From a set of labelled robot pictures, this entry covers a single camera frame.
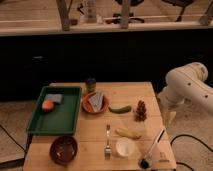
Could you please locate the black white dish brush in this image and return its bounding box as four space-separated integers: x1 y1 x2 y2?
138 129 165 170

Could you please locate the black floor cable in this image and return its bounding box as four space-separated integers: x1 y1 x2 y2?
170 133 213 171

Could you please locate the office chair base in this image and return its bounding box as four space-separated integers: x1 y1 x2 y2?
105 12 146 25

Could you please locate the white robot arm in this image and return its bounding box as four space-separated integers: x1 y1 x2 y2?
157 62 213 127

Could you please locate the wooden table leg left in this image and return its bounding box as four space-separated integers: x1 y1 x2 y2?
56 0 70 31

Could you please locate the orange fruit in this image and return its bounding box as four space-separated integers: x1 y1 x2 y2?
42 100 54 112

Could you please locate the white cup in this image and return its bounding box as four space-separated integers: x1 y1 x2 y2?
115 137 135 157

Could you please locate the purple bowl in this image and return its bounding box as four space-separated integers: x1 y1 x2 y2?
49 136 78 166

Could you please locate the wooden table leg middle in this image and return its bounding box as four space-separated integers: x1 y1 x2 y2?
120 0 131 29

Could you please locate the wooden table leg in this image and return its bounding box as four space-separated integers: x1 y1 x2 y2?
120 0 131 29
56 0 70 31

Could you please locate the green plastic tray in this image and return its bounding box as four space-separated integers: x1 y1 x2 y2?
26 86 82 135

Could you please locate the orange bowl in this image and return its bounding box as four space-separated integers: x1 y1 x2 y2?
81 93 109 114

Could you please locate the yellow banana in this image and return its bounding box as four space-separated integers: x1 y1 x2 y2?
115 128 141 140

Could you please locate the grey cloth in bowl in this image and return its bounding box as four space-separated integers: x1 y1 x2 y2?
88 91 104 112

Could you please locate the blue sponge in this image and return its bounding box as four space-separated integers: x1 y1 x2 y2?
45 94 63 104

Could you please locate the green spice jar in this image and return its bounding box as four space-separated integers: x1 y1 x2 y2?
85 78 96 93

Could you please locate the silver fork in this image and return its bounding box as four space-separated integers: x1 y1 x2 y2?
104 124 111 160

